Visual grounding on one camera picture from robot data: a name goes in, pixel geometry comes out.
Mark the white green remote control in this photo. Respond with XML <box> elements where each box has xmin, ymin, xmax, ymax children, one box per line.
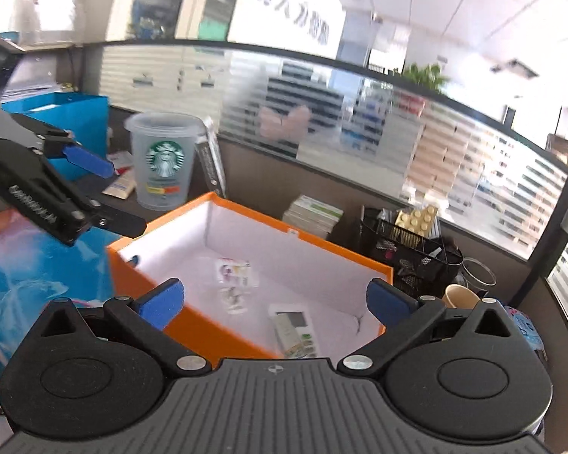
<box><xmin>268</xmin><ymin>303</ymin><xmax>320</xmax><ymax>359</ymax></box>

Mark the beige sachet packet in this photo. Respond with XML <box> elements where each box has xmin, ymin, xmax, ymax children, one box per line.
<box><xmin>102</xmin><ymin>169</ymin><xmax>136</xmax><ymax>200</ymax></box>

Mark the blue paper bag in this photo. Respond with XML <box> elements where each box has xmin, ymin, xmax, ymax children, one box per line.
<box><xmin>2</xmin><ymin>92</ymin><xmax>108</xmax><ymax>180</ymax></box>

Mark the brown paper cup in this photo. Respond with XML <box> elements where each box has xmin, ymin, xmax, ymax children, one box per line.
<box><xmin>442</xmin><ymin>284</ymin><xmax>480</xmax><ymax>309</ymax></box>

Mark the black mesh desk organizer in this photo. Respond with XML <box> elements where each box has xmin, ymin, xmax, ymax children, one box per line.
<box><xmin>357</xmin><ymin>206</ymin><xmax>464</xmax><ymax>297</ymax></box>

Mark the Starbucks plastic cup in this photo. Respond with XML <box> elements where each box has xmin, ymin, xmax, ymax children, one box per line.
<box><xmin>125</xmin><ymin>113</ymin><xmax>205</xmax><ymax>211</ymax></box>

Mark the yellow building block plate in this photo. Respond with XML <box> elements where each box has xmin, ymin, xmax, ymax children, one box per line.
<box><xmin>395</xmin><ymin>205</ymin><xmax>438</xmax><ymax>237</ymax></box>

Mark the colourful AGON desk mat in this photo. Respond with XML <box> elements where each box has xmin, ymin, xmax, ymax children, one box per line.
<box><xmin>0</xmin><ymin>209</ymin><xmax>124</xmax><ymax>450</ymax></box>

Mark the small picture card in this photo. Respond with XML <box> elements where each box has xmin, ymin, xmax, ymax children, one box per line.
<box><xmin>215</xmin><ymin>258</ymin><xmax>252</xmax><ymax>287</ymax></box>

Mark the black tilted booklet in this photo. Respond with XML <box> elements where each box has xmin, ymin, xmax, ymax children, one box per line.
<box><xmin>196</xmin><ymin>117</ymin><xmax>228</xmax><ymax>199</ymax></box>

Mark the orange cardboard box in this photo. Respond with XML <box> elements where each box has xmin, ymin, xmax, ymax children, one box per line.
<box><xmin>106</xmin><ymin>194</ymin><xmax>393</xmax><ymax>364</ymax></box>

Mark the blue tissue pack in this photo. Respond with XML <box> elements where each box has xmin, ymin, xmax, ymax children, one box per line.
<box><xmin>504</xmin><ymin>305</ymin><xmax>548</xmax><ymax>365</ymax></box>

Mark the beige glass door cabinet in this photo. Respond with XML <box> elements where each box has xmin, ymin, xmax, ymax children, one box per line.
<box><xmin>105</xmin><ymin>0</ymin><xmax>237</xmax><ymax>41</ymax></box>

